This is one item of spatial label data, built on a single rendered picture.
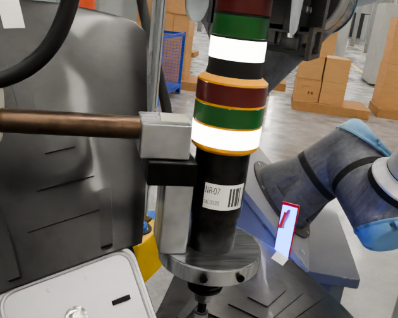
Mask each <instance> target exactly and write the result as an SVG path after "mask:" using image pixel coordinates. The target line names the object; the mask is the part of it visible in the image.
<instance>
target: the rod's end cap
mask: <svg viewBox="0 0 398 318"><path fill-rule="evenodd" d="M156 118H157V119H160V120H162V121H173V122H190V120H189V118H188V117H187V116H186V114H172V113H162V112H159V114H158V115H156Z"/></svg>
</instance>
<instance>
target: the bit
mask: <svg viewBox="0 0 398 318"><path fill-rule="evenodd" d="M206 306H207V304H206V303H205V304H202V303H198V305H197V307H195V309H194V313H193V318H208V309H206Z"/></svg>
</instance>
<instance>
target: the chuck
mask: <svg viewBox="0 0 398 318"><path fill-rule="evenodd" d="M194 295H195V300H196V301H197V302H198V303H202V304H205V303H209V302H210V301H211V298H212V297H213V296H208V297H205V296H201V295H197V294H196V293H194Z"/></svg>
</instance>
